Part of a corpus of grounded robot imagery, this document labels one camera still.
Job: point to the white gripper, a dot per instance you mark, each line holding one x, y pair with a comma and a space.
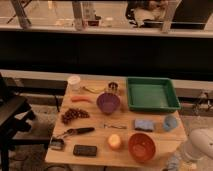
187, 165

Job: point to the light blue towel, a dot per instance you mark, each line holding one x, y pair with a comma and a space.
173, 163

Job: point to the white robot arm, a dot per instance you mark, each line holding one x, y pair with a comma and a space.
198, 145

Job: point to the green plastic tray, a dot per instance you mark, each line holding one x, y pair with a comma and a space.
151, 94

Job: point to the light blue cup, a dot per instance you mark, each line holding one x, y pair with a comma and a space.
170, 122

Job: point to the orange bowl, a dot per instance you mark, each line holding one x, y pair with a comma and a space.
141, 147

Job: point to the blue sponge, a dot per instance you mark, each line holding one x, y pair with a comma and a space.
144, 125

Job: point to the yellow apple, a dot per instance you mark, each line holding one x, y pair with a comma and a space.
114, 141

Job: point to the purple bowl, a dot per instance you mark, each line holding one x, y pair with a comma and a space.
108, 102

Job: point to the small metal cup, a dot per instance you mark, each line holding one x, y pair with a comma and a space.
113, 87

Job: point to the black rectangular case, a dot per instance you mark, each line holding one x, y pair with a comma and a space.
85, 150

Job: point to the bunch of dark grapes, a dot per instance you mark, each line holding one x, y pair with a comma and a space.
72, 114

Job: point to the yellow banana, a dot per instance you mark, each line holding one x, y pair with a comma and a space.
93, 90

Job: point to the orange carrot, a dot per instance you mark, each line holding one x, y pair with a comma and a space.
80, 98

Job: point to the small black brush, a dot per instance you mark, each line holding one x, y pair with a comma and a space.
57, 144

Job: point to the white cup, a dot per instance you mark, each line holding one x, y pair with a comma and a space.
74, 82

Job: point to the black chair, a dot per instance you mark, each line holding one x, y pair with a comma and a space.
14, 113

